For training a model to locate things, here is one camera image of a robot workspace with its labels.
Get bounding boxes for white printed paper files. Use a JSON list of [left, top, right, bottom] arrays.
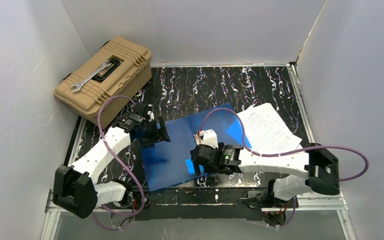
[[237, 103, 302, 154]]

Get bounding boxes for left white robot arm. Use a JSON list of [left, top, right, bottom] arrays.
[[52, 103, 170, 219]]

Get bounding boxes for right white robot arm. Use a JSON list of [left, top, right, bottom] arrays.
[[190, 142, 340, 202]]

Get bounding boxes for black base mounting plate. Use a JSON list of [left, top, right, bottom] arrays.
[[100, 187, 299, 222]]

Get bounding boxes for tan plastic toolbox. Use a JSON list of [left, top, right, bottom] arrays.
[[54, 36, 152, 128]]

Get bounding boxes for silver open-end wrench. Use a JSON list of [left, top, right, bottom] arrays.
[[70, 60, 112, 93]]

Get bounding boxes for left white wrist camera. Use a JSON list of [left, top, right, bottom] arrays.
[[146, 104, 155, 122]]

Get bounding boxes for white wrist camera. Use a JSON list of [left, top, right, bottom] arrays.
[[194, 129, 219, 149], [146, 104, 155, 122]]

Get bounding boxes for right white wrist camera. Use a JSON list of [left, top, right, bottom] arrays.
[[194, 129, 219, 149]]

